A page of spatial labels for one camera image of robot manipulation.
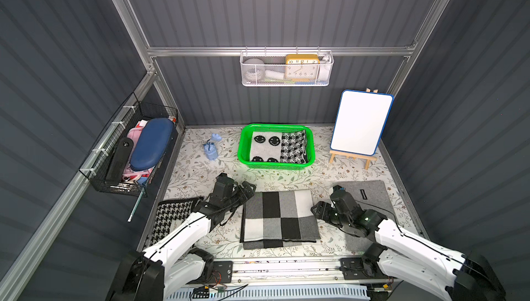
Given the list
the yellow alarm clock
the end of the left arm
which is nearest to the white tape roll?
the yellow alarm clock

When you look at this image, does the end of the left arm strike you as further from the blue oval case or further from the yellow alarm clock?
the yellow alarm clock

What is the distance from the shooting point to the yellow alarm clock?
0.88 meters

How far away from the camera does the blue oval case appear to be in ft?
2.06
